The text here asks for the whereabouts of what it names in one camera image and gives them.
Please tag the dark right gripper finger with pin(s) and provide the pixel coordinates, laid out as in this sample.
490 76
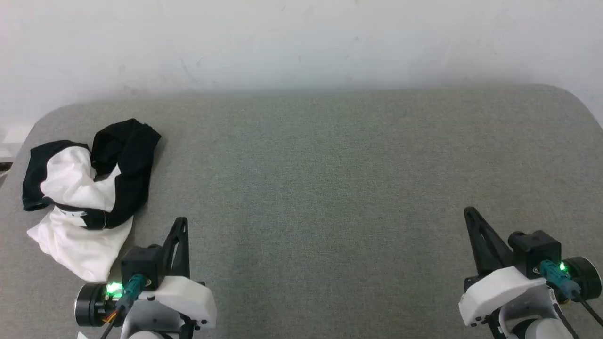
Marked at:
490 256

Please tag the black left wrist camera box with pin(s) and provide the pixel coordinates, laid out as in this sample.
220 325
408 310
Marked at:
141 263

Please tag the grey-green fabric sofa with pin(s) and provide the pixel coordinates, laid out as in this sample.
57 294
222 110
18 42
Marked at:
320 188

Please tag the dark baseboard strip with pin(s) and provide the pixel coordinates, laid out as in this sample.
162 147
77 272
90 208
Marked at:
5 166

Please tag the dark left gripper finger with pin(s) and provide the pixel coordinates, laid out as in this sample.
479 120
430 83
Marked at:
185 245

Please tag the black and white shirt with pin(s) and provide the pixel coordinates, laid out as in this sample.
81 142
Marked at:
75 183

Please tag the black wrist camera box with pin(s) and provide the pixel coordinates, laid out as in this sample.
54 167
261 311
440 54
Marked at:
141 263
537 249

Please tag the white wall box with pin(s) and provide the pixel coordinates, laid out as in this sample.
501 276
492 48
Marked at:
19 134

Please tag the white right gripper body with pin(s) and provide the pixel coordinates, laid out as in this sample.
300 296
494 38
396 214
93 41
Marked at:
490 292

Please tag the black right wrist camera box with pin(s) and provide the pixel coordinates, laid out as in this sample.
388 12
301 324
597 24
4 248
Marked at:
537 249

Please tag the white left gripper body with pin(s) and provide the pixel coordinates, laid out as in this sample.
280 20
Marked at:
188 296

